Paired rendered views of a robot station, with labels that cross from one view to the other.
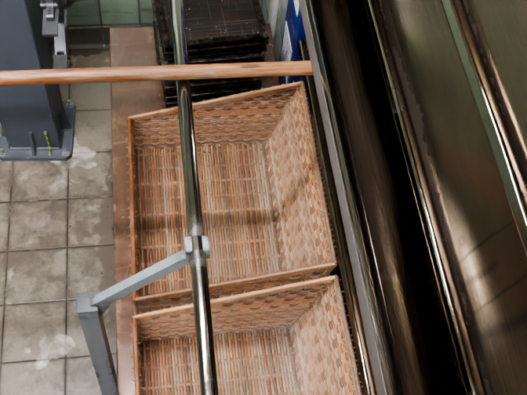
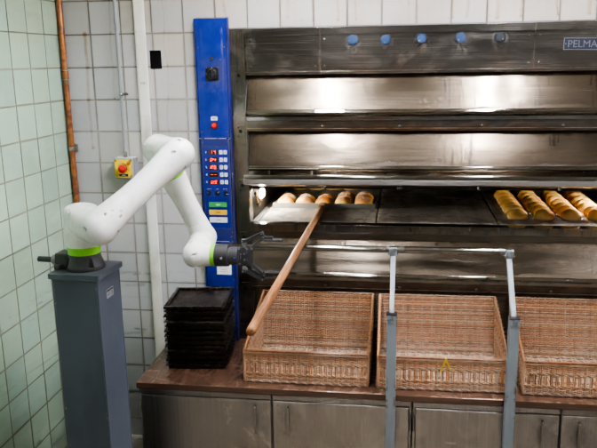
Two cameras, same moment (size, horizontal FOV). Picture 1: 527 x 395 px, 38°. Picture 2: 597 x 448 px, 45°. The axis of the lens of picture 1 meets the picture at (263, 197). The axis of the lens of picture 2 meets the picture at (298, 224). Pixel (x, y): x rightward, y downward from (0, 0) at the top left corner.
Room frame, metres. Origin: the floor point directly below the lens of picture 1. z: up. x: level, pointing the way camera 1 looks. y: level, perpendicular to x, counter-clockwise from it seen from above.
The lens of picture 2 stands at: (-0.11, 2.99, 1.96)
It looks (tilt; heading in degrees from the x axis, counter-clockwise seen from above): 13 degrees down; 293
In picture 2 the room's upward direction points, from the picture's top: 1 degrees counter-clockwise
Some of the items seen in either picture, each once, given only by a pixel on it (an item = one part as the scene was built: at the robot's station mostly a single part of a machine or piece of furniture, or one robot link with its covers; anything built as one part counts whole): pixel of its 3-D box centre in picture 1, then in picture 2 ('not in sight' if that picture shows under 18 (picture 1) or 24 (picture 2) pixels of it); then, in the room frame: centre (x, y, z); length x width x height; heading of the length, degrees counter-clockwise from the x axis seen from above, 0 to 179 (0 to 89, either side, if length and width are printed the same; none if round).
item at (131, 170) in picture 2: not in sight; (125, 167); (2.00, 0.12, 1.46); 0.10 x 0.07 x 0.10; 14
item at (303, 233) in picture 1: (222, 199); (312, 334); (1.04, 0.10, 0.72); 0.56 x 0.49 x 0.28; 14
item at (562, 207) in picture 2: not in sight; (546, 203); (0.11, -0.87, 1.21); 0.61 x 0.48 x 0.06; 104
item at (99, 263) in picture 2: not in sight; (71, 259); (1.71, 0.89, 1.23); 0.26 x 0.15 x 0.06; 11
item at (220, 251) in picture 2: not in sight; (223, 254); (1.26, 0.52, 1.19); 0.12 x 0.06 x 0.09; 104
